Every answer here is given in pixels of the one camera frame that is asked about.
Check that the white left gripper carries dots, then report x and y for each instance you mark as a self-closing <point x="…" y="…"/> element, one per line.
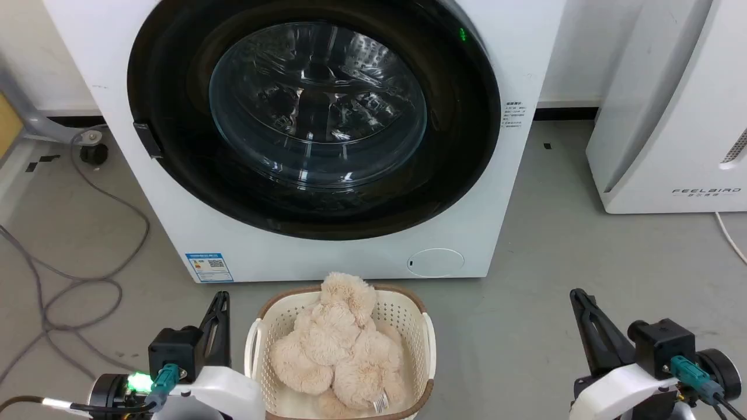
<point x="227" y="394"/>

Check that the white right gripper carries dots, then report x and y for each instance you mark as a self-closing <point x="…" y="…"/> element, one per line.
<point x="618" y="394"/>

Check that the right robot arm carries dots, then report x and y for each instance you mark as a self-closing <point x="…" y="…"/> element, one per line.
<point x="721" y="373"/>

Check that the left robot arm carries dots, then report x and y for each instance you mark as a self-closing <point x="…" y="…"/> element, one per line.
<point x="111" y="394"/>

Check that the white front-load washing machine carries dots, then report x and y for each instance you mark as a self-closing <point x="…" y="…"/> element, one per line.
<point x="327" y="256"/>

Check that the black round washer door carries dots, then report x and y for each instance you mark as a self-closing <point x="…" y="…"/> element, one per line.
<point x="175" y="146"/>

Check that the blue energy label sticker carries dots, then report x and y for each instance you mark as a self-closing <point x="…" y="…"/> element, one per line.
<point x="209" y="267"/>

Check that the beige plush teddy bear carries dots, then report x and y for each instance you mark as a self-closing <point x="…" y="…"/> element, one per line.
<point x="338" y="350"/>

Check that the round drain filter cover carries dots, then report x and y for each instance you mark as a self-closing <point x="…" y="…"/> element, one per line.
<point x="435" y="262"/>

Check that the white plastic laundry basket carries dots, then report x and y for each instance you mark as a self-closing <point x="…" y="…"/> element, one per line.
<point x="413" y="326"/>

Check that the black caster wheel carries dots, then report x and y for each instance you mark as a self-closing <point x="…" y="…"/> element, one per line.
<point x="94" y="153"/>

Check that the white Feelbird appliance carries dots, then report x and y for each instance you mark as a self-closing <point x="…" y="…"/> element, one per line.
<point x="659" y="116"/>

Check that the white text label sticker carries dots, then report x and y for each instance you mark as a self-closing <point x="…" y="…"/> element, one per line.
<point x="514" y="115"/>

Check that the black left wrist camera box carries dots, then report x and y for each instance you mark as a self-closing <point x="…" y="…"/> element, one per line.
<point x="174" y="352"/>

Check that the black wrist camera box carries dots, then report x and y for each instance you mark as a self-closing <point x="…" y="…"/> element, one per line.
<point x="174" y="352"/>
<point x="662" y="347"/>

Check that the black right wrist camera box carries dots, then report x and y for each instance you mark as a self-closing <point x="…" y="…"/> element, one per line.
<point x="662" y="347"/>

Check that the grey cart frame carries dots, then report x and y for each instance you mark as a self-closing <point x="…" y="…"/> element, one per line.
<point x="35" y="119"/>

